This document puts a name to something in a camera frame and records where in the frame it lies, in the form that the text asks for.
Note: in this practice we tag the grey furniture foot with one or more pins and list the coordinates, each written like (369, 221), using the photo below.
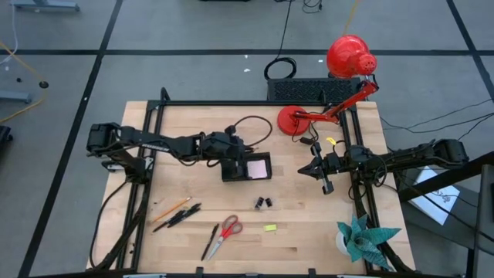
(46, 5)
(15, 96)

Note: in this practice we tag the black metal table frame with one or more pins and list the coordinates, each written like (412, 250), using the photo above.
(251, 103)

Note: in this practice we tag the red desk lamp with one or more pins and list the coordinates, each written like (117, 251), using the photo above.
(349, 56)

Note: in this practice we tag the black frame clamp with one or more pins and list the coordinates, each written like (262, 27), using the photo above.
(199, 271)
(312, 272)

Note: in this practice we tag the black pen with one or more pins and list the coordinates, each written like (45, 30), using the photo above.
(185, 214)
(210, 241)
(170, 221)

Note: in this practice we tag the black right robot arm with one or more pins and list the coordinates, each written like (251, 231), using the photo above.
(405, 158)

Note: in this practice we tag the black binder clip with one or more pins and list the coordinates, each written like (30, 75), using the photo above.
(268, 202)
(259, 203)

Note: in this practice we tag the orange pencil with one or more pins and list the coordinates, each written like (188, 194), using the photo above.
(171, 210)

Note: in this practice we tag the white printed floor sheet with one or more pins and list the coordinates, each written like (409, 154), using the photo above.
(440, 201)

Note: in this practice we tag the black slanted beam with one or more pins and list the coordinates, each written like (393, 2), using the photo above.
(444, 179)

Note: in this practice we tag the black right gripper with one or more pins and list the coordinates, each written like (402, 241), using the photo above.
(332, 164)

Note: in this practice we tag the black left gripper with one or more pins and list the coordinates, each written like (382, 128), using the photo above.
(224, 148)

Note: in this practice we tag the black round floor plate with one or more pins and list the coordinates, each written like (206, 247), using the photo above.
(43, 84)

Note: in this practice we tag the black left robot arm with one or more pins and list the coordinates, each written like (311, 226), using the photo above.
(154, 141)

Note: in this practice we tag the yellow-green eraser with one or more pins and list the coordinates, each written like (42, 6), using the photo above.
(270, 228)

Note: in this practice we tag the teal paper plant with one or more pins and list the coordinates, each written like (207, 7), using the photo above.
(363, 241)

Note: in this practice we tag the pink sticky note pad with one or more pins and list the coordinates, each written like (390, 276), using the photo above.
(256, 170)

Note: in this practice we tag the black mesh desk organizer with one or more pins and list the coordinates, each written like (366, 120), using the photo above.
(269, 166)

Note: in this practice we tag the black vertical post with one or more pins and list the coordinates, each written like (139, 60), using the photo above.
(484, 216)

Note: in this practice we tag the white plant pot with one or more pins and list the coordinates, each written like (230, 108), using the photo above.
(339, 243)

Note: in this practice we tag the black vented box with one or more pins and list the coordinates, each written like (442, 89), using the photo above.
(308, 90)

